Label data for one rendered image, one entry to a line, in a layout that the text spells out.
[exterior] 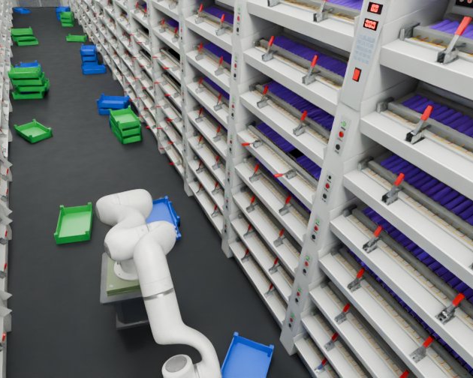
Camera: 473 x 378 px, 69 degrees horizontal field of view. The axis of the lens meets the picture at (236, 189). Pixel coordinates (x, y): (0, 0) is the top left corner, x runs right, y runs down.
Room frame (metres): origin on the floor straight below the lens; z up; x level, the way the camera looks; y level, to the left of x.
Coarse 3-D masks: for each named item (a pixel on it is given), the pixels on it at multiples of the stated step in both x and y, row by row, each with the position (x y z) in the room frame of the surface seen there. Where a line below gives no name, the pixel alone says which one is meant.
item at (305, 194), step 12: (252, 120) 1.56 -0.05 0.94; (240, 132) 1.52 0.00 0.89; (252, 144) 1.41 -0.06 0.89; (264, 156) 1.31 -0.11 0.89; (276, 168) 1.22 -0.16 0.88; (288, 168) 1.21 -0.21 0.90; (288, 180) 1.14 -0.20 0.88; (300, 180) 1.13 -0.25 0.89; (300, 192) 1.06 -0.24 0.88; (312, 192) 1.06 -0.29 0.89; (312, 204) 0.99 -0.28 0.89
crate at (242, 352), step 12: (240, 348) 0.93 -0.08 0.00; (252, 348) 0.93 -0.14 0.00; (264, 348) 0.92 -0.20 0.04; (228, 360) 0.86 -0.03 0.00; (240, 360) 0.87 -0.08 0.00; (252, 360) 0.87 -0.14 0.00; (264, 360) 0.88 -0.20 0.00; (228, 372) 0.80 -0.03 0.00; (240, 372) 0.81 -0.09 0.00; (252, 372) 0.81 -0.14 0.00; (264, 372) 0.82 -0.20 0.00
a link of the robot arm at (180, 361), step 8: (168, 360) 0.50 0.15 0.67; (176, 360) 0.50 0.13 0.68; (184, 360) 0.50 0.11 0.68; (168, 368) 0.47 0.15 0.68; (176, 368) 0.47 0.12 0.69; (184, 368) 0.47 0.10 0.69; (192, 368) 0.48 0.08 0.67; (168, 376) 0.45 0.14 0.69; (176, 376) 0.45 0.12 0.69; (184, 376) 0.45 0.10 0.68; (192, 376) 0.46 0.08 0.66
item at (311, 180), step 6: (252, 126) 1.51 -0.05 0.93; (252, 132) 1.48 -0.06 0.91; (258, 132) 1.46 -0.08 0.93; (258, 138) 1.43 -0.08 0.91; (264, 138) 1.40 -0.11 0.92; (270, 144) 1.35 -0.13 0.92; (276, 150) 1.30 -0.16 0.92; (282, 156) 1.26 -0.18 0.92; (288, 162) 1.22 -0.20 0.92; (294, 162) 1.21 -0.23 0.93; (294, 168) 1.18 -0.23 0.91; (300, 168) 1.17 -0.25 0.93; (300, 174) 1.15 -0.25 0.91; (306, 174) 1.13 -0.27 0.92; (306, 180) 1.11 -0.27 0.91; (312, 180) 1.09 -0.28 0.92
